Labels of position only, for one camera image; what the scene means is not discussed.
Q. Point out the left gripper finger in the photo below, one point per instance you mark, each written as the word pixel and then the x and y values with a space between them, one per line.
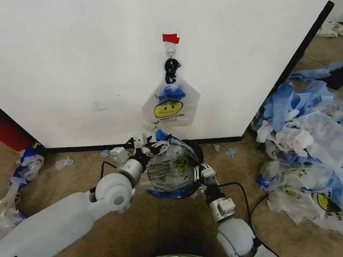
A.
pixel 150 153
pixel 160 143

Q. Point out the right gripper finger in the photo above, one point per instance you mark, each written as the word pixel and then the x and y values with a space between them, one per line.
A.
pixel 208 166
pixel 197 175

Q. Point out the clear smiley garbage bag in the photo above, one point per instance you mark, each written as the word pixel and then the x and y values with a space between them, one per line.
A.
pixel 171 107
pixel 171 168

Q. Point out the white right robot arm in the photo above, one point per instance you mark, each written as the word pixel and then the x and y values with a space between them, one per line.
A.
pixel 233 233

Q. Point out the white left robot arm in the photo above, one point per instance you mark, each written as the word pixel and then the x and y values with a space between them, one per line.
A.
pixel 61 214

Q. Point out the round black trash bin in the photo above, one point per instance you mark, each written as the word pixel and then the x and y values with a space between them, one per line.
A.
pixel 195 155

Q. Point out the clear bag with blue trim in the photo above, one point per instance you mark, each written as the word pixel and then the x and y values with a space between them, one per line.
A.
pixel 289 174

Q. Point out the crumpled white clear bag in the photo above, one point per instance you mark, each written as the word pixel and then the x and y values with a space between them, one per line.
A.
pixel 302 136

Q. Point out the flattened yellow smiley bag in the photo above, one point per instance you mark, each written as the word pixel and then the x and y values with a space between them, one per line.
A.
pixel 316 200

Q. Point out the crumpled clear blue bag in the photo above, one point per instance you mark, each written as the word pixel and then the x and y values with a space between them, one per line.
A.
pixel 28 166

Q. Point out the crumpled clear plastic bag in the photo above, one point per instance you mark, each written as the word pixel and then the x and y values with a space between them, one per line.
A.
pixel 8 206

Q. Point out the small blue plastic scrap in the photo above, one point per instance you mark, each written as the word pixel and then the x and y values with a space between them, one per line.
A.
pixel 105 154
pixel 231 153
pixel 215 147

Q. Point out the small clear plastic scrap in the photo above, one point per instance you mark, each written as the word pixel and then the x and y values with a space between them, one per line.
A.
pixel 63 163

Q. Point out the red tape strip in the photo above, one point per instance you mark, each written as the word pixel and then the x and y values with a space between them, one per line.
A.
pixel 170 38

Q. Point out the heap of blue bags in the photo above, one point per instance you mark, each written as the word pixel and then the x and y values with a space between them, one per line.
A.
pixel 292 99

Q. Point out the red box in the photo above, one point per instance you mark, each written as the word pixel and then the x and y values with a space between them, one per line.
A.
pixel 13 134

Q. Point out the dark floor object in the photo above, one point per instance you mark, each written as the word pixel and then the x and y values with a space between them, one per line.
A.
pixel 335 80

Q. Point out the distant white plastic bags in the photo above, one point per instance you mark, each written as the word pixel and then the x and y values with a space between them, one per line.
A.
pixel 331 29

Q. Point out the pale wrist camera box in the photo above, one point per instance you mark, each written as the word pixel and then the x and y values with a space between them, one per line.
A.
pixel 208 177
pixel 139 140

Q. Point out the clear wall hook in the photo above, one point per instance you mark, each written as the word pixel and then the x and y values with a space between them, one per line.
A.
pixel 170 51

